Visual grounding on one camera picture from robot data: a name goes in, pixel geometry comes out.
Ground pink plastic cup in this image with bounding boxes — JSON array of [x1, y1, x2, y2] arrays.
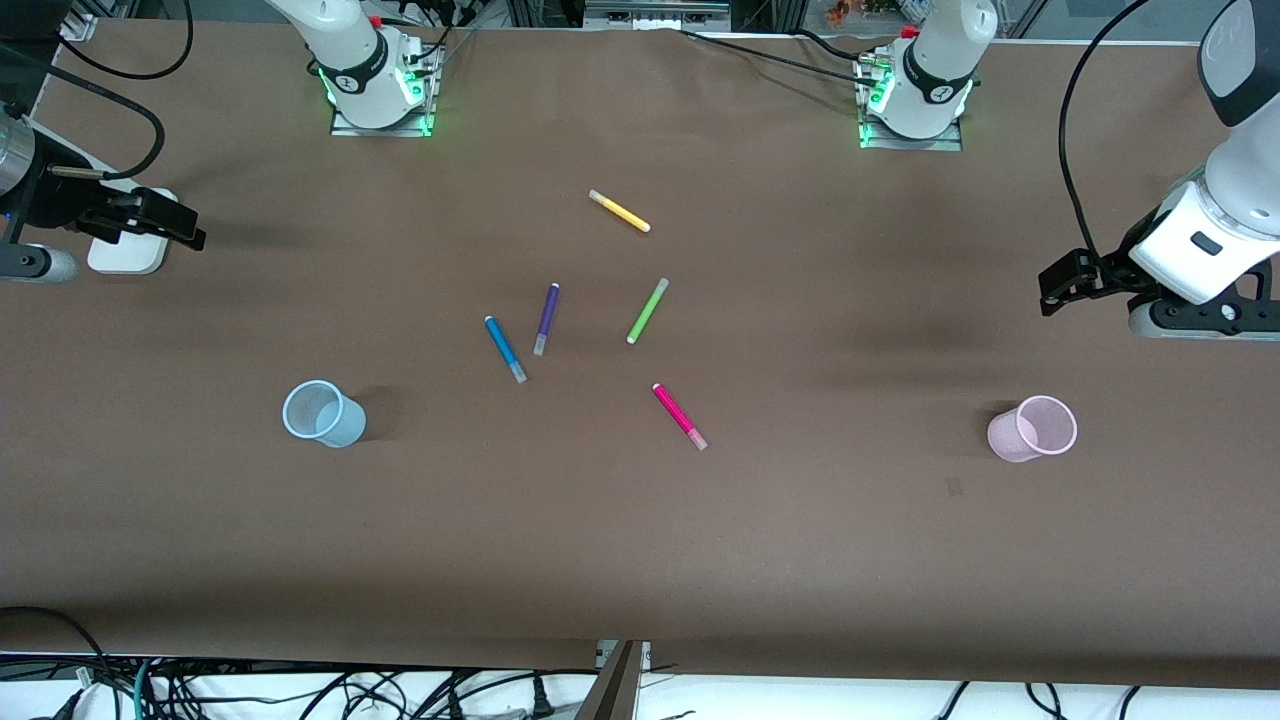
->
[[987, 395, 1079, 464]]

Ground pink marker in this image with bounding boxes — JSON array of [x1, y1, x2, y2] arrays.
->
[[652, 383, 709, 452]]

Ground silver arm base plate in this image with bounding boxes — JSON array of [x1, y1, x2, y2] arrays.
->
[[330, 40, 443, 139], [856, 55, 965, 153]]

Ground blue plastic cup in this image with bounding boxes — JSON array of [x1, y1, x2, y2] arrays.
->
[[282, 379, 367, 449]]

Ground brown table cover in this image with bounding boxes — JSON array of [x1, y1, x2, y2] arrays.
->
[[0, 18, 1280, 691]]

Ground yellow marker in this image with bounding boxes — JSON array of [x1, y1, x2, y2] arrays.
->
[[588, 189, 652, 234]]

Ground black floor cable bundle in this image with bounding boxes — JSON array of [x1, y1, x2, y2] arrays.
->
[[0, 605, 701, 720]]

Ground green marker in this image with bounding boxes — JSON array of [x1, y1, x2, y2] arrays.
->
[[626, 278, 670, 346]]

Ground black base cable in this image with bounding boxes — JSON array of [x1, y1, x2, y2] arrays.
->
[[680, 27, 873, 87]]

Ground metal table bracket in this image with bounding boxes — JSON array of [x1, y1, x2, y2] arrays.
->
[[572, 640, 653, 720]]

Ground purple marker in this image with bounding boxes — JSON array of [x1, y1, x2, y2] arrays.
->
[[533, 283, 561, 357]]

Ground blue marker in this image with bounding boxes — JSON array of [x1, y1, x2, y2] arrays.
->
[[484, 315, 529, 385]]

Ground aluminium frame rail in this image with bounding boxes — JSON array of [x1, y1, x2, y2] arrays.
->
[[583, 0, 733, 32]]

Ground white rounded box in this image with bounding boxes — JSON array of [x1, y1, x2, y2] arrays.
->
[[87, 188, 181, 276]]

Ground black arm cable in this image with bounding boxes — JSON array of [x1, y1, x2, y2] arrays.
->
[[0, 74, 167, 183], [1058, 0, 1153, 263], [55, 0, 195, 82]]

